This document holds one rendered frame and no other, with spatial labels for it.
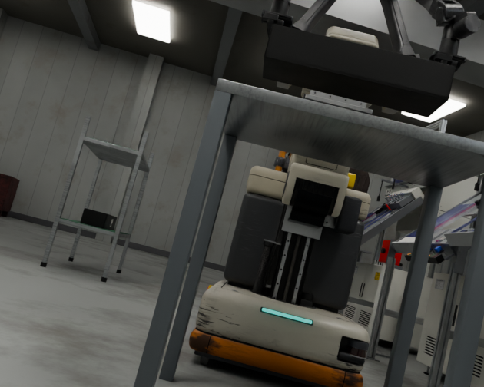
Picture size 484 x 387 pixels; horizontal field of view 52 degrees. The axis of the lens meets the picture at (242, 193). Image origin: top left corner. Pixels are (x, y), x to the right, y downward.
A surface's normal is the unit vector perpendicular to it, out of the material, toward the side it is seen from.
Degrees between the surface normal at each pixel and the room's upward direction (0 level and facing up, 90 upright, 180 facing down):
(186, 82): 90
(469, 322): 90
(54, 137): 90
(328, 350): 90
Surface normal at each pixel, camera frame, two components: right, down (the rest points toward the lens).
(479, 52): 0.14, -0.09
